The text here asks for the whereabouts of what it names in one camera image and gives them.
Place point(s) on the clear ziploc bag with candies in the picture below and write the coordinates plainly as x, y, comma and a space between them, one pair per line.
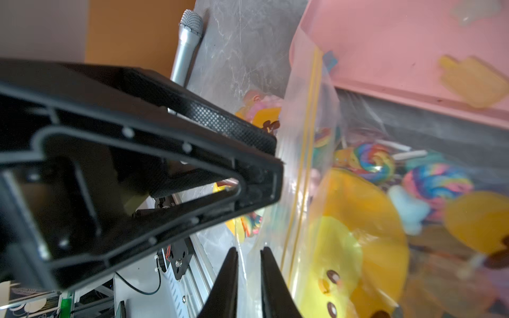
257, 63

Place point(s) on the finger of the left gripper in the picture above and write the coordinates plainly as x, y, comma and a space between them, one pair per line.
142, 111

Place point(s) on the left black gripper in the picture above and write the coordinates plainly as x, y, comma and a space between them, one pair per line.
52, 221

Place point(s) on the pink plastic tray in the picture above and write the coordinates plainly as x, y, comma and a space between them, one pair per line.
391, 50

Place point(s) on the silver microphone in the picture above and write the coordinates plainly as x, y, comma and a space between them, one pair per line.
190, 32

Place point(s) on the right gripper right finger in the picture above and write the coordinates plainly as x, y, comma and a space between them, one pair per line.
276, 299

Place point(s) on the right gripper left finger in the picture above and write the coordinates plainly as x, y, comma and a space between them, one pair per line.
222, 299

